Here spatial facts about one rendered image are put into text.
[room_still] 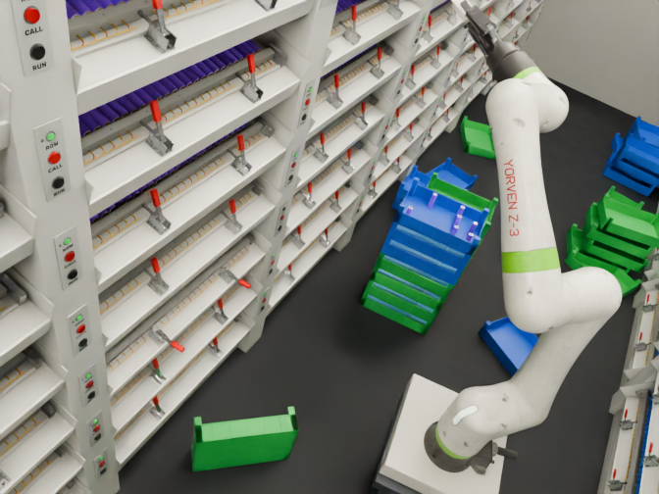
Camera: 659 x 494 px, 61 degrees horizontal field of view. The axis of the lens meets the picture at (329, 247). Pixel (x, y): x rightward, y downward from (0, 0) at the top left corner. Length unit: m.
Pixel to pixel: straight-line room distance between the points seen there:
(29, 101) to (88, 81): 0.10
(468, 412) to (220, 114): 0.92
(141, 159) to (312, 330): 1.34
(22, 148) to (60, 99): 0.08
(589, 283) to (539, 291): 0.14
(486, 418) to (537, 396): 0.15
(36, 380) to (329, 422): 1.10
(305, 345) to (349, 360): 0.18
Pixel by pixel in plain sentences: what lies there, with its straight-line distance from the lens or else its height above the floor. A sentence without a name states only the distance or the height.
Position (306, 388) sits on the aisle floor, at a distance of 2.06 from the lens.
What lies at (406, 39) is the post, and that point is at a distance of 1.96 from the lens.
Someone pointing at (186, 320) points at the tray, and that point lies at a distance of 1.49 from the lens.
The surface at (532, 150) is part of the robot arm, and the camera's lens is 1.23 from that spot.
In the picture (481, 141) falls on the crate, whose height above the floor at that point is 0.00.
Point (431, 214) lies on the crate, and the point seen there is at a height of 0.48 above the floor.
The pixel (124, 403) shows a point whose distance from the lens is 1.58.
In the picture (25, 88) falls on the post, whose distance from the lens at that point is 0.76.
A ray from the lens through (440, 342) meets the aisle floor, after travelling 2.35.
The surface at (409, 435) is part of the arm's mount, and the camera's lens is 1.67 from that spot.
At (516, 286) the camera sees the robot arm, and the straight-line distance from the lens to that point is 1.22.
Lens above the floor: 1.74
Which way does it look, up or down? 44 degrees down
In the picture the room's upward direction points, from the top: 17 degrees clockwise
